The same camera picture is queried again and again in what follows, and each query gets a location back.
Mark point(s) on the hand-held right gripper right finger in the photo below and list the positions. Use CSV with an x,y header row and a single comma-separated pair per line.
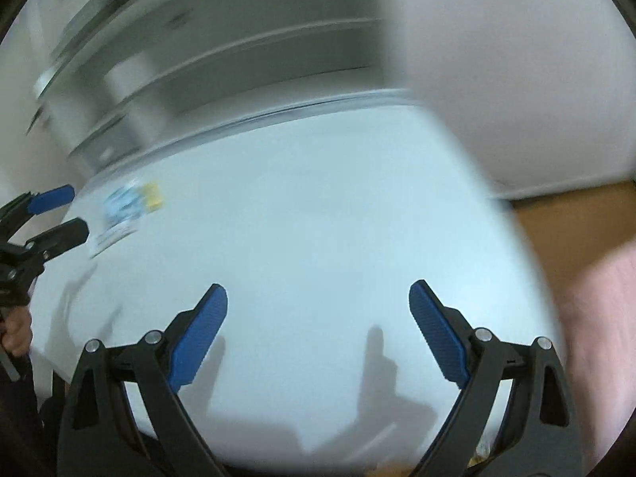
x,y
439,338

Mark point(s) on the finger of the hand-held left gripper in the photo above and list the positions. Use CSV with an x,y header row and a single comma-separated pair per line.
x,y
49,199
62,236

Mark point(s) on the person's dark clothing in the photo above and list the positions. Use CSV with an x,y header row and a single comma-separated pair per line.
x,y
25,427

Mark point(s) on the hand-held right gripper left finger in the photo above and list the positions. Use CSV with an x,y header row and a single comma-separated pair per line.
x,y
198,343

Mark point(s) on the person's left hand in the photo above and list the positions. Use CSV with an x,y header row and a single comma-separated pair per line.
x,y
19,330

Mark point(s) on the blue yellow sticker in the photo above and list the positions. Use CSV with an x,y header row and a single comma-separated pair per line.
x,y
129,203

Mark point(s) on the white shelf unit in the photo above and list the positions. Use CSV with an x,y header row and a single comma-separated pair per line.
x,y
223,35

